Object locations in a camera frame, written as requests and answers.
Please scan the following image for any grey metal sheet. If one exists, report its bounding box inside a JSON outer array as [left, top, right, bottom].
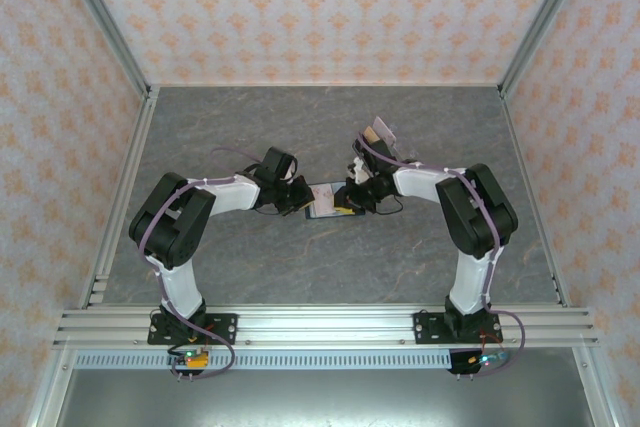
[[54, 369, 601, 427]]

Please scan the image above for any aluminium table side rail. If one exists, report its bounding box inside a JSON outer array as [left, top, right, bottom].
[[498, 88, 571, 309], [78, 86, 161, 309]]

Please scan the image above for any long aluminium mounting rail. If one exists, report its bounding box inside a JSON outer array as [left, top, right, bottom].
[[52, 304, 601, 349]]

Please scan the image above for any controller board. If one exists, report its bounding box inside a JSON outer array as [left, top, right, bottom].
[[449, 349, 511, 377], [167, 346, 211, 372]]

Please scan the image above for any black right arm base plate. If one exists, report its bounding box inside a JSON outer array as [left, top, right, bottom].
[[413, 311, 501, 346]]

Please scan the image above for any right controller board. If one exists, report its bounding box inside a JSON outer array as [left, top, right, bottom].
[[449, 349, 511, 377]]

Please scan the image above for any slotted grey cable duct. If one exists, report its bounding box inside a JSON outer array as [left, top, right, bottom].
[[73, 350, 454, 371]]

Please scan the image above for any thin black right camera cable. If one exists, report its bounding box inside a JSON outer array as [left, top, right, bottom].
[[370, 193, 405, 217]]

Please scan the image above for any pink and white card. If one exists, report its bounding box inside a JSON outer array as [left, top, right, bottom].
[[372, 116, 399, 144]]

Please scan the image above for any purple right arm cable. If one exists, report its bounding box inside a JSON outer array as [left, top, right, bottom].
[[354, 132, 526, 379]]

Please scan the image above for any left controller board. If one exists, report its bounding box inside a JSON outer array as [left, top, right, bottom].
[[167, 346, 211, 372]]

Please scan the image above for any short aluminium frame post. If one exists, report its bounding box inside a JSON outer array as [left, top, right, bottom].
[[24, 346, 76, 427], [572, 346, 621, 427]]

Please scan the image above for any pink patterned card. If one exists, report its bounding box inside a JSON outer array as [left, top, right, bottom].
[[308, 185, 336, 217]]

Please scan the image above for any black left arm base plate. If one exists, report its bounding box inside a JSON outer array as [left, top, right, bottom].
[[147, 313, 239, 346]]

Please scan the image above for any navy blue card holder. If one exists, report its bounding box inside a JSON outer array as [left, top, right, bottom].
[[303, 182, 369, 221]]

